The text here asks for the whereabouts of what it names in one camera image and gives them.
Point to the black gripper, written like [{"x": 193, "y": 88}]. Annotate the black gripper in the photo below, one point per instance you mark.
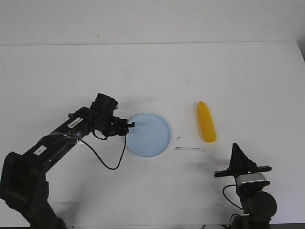
[
  {"x": 117, "y": 126},
  {"x": 240, "y": 164}
]

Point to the light blue round plate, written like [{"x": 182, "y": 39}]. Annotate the light blue round plate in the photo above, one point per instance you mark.
[{"x": 151, "y": 135}]

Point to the yellow corn cob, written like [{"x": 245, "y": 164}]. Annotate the yellow corn cob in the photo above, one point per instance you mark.
[{"x": 206, "y": 123}]

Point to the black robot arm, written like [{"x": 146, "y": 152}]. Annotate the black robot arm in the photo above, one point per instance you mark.
[
  {"x": 258, "y": 207},
  {"x": 23, "y": 184}
]

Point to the clear tape strip horizontal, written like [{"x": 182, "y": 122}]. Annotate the clear tape strip horizontal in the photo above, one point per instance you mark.
[{"x": 190, "y": 149}]

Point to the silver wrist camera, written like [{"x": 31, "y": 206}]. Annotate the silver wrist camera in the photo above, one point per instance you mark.
[{"x": 250, "y": 178}]

